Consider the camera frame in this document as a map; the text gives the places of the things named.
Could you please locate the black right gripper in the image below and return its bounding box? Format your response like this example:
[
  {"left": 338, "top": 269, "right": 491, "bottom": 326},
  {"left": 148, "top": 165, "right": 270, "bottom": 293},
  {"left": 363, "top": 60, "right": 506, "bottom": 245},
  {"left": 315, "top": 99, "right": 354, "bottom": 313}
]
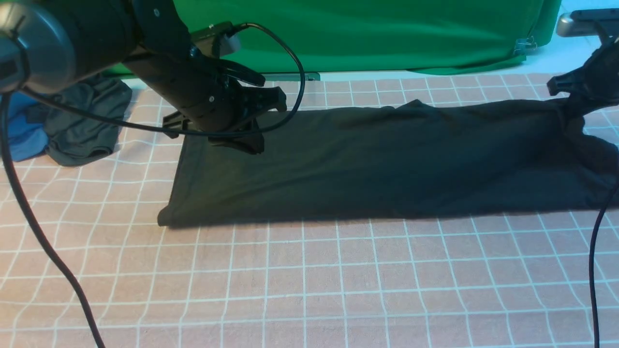
[{"left": 546, "top": 41, "right": 619, "bottom": 117}]

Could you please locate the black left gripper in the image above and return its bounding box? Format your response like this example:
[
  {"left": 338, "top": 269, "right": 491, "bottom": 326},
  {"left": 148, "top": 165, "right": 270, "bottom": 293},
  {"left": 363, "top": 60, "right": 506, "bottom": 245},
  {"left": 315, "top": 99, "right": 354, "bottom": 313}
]
[{"left": 123, "top": 53, "right": 287, "bottom": 155}]

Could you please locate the dark gray long-sleeve shirt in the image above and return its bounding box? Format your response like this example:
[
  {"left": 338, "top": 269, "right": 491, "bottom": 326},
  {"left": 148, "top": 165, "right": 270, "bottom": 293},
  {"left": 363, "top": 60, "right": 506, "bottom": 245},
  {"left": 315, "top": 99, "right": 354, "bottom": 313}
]
[{"left": 157, "top": 99, "right": 618, "bottom": 228}]

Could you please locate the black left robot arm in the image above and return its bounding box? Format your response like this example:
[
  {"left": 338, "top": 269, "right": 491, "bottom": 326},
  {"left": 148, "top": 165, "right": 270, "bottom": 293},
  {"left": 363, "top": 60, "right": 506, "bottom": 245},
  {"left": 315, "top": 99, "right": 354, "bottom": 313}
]
[{"left": 1, "top": 0, "right": 303, "bottom": 154}]

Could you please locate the metal binder clip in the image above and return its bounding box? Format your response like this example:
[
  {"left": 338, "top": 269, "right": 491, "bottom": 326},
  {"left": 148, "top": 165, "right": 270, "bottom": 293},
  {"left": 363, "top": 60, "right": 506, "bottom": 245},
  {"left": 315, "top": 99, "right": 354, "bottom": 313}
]
[{"left": 513, "top": 36, "right": 538, "bottom": 56}]

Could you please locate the green backdrop cloth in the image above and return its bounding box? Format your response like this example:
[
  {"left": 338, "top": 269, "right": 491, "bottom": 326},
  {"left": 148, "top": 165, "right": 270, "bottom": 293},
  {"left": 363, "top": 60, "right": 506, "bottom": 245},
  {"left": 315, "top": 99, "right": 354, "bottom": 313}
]
[{"left": 175, "top": 0, "right": 561, "bottom": 75}]

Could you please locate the dark gray crumpled garment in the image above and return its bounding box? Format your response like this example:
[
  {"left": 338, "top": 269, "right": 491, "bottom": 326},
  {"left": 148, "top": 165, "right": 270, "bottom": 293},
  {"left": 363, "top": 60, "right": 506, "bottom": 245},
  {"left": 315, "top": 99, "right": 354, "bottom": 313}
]
[{"left": 25, "top": 75, "right": 133, "bottom": 167}]

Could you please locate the pink checkered tablecloth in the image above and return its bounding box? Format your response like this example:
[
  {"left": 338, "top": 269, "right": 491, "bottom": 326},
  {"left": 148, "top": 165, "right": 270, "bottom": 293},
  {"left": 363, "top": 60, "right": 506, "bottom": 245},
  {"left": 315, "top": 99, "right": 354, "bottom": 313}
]
[{"left": 0, "top": 71, "right": 597, "bottom": 348}]

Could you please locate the blue crumpled garment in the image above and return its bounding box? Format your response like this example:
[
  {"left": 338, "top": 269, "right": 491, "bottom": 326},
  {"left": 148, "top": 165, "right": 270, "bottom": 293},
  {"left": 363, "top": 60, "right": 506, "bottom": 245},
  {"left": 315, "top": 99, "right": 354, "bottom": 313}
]
[{"left": 8, "top": 92, "right": 48, "bottom": 161}]

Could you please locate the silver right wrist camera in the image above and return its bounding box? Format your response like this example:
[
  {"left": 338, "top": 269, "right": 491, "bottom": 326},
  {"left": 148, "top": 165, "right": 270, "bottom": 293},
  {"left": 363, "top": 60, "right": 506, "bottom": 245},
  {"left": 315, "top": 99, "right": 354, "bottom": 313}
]
[{"left": 556, "top": 8, "right": 619, "bottom": 41}]

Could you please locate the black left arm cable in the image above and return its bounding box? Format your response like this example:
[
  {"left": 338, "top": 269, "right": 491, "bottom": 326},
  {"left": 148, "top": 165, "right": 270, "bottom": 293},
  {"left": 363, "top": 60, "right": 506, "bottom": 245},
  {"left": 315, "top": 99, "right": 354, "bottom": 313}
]
[{"left": 0, "top": 22, "right": 306, "bottom": 348}]

